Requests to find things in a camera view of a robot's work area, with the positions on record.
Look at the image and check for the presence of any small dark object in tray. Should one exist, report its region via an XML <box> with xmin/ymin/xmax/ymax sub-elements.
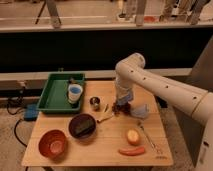
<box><xmin>68</xmin><ymin>78</ymin><xmax>77</xmax><ymax>84</ymax></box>

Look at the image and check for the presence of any white cup blue inside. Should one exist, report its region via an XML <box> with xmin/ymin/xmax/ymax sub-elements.
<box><xmin>68</xmin><ymin>84</ymin><xmax>83</xmax><ymax>104</ymax></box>

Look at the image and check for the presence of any blue power box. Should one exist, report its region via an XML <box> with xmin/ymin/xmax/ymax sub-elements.
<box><xmin>24</xmin><ymin>104</ymin><xmax>39</xmax><ymax>121</ymax></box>

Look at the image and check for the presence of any small metal cup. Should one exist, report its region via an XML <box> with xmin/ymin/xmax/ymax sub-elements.
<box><xmin>90</xmin><ymin>97</ymin><xmax>100</xmax><ymax>111</ymax></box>

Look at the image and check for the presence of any green plastic tray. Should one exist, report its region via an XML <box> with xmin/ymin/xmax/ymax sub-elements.
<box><xmin>37</xmin><ymin>72</ymin><xmax>85</xmax><ymax>114</ymax></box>

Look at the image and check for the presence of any dark purple bowl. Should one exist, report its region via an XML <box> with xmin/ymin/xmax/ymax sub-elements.
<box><xmin>68</xmin><ymin>114</ymin><xmax>96</xmax><ymax>139</ymax></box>

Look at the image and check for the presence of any dark item in bowl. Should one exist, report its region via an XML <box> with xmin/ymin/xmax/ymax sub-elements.
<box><xmin>75</xmin><ymin>120</ymin><xmax>94</xmax><ymax>135</ymax></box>

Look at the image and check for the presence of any yellow apple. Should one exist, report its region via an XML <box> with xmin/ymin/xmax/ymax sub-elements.
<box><xmin>126</xmin><ymin>129</ymin><xmax>140</xmax><ymax>145</ymax></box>

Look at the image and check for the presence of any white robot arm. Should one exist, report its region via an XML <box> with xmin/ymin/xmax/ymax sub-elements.
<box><xmin>115</xmin><ymin>53</ymin><xmax>213</xmax><ymax>171</ymax></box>

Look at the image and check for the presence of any orange bowl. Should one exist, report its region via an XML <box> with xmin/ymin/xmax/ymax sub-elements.
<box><xmin>38</xmin><ymin>130</ymin><xmax>67</xmax><ymax>159</ymax></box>

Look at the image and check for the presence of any orange carrot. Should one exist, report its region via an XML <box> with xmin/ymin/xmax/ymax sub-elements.
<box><xmin>118</xmin><ymin>147</ymin><xmax>145</xmax><ymax>156</ymax></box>

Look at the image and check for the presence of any bunch of dark grapes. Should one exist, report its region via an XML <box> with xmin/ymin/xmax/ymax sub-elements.
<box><xmin>112</xmin><ymin>103</ymin><xmax>131</xmax><ymax>115</ymax></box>

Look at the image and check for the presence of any wooden spoon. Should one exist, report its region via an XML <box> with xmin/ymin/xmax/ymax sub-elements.
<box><xmin>97</xmin><ymin>104</ymin><xmax>114</xmax><ymax>123</ymax></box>

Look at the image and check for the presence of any metal fork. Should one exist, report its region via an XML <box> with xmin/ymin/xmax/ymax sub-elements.
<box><xmin>137</xmin><ymin>121</ymin><xmax>161</xmax><ymax>154</ymax></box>

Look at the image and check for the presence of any black cable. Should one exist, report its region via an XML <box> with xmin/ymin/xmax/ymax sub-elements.
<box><xmin>5</xmin><ymin>89</ymin><xmax>28</xmax><ymax>148</ymax></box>

